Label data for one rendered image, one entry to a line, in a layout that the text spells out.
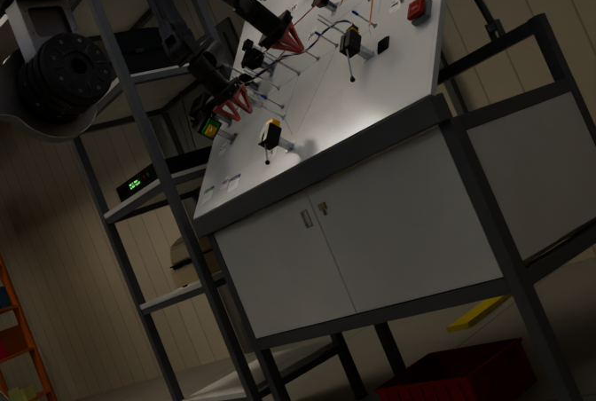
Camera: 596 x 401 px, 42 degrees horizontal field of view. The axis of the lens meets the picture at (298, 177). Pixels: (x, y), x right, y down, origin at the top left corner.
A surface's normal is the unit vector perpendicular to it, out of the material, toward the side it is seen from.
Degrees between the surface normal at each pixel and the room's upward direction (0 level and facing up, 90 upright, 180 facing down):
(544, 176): 90
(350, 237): 90
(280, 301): 90
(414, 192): 90
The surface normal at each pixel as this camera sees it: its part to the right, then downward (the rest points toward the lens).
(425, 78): -0.80, -0.40
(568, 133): 0.58, -0.30
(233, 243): -0.72, 0.26
